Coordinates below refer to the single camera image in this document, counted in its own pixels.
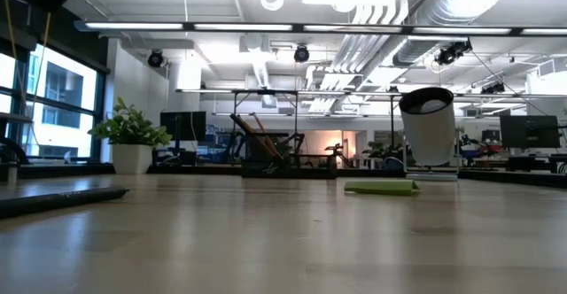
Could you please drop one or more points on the green sticky note pad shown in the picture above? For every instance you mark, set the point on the green sticky note pad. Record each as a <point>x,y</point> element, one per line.
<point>381,188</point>

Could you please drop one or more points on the black pen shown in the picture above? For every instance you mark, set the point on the black pen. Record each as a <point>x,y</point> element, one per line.
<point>53,202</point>

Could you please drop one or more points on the black round spotlight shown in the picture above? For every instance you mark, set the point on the black round spotlight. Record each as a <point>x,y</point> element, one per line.
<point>449,55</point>
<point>301,54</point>
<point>155,59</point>

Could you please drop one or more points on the black computer monitor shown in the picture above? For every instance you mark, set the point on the black computer monitor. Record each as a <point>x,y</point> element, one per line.
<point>184,126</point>
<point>529,131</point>

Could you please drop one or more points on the green plant in white pot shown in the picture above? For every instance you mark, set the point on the green plant in white pot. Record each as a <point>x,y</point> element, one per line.
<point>132,159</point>

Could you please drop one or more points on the silver ventilation duct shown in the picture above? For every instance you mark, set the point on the silver ventilation duct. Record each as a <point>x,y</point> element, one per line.
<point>465,2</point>

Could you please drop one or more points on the black rail with light strips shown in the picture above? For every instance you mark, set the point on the black rail with light strips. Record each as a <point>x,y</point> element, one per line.
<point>133,26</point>

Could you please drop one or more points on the black metal frame stand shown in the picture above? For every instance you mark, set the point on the black metal frame stand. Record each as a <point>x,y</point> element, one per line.
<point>266,92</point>

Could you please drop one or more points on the large window black frame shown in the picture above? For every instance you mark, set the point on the large window black frame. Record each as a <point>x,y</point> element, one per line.
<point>62,130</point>

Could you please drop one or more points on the black aluminium table frame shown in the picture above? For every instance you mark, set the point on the black aluminium table frame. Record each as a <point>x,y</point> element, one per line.
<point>53,170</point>

